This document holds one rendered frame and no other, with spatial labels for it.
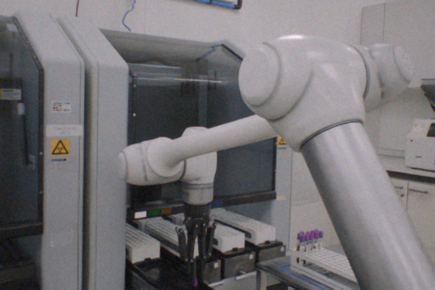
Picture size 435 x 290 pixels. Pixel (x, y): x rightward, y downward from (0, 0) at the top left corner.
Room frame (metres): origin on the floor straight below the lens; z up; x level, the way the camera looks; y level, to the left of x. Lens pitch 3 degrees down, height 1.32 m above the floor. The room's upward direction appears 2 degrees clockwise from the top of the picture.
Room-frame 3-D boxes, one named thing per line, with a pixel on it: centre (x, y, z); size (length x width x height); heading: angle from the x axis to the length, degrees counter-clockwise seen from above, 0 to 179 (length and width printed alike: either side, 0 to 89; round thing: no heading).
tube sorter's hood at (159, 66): (1.68, 0.16, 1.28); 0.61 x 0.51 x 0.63; 126
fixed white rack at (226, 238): (1.61, 0.02, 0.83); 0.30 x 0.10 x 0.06; 36
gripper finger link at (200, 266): (1.23, 0.04, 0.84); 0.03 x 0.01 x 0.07; 36
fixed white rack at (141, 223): (1.78, 0.33, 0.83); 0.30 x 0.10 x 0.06; 36
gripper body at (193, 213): (1.22, 0.05, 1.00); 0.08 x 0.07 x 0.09; 126
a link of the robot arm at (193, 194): (1.22, 0.05, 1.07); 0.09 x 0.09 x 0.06
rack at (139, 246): (1.49, 0.30, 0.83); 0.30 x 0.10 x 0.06; 36
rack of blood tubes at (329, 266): (1.22, -0.36, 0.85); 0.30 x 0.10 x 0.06; 34
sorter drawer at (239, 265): (1.72, 0.10, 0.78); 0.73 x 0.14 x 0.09; 36
